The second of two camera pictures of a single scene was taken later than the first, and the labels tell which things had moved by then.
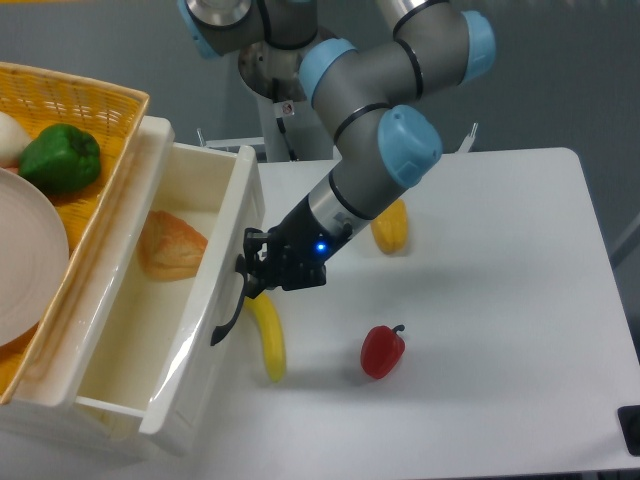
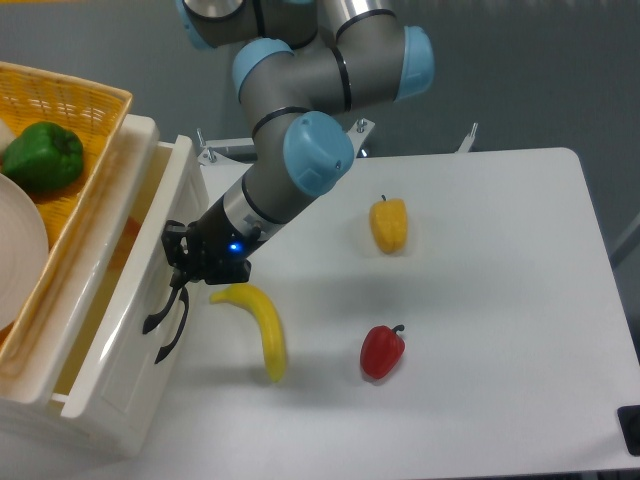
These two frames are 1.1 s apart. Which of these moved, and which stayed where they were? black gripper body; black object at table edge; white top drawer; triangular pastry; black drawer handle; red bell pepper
Moved: white top drawer; black drawer handle; black gripper body; triangular pastry
Stayed: red bell pepper; black object at table edge
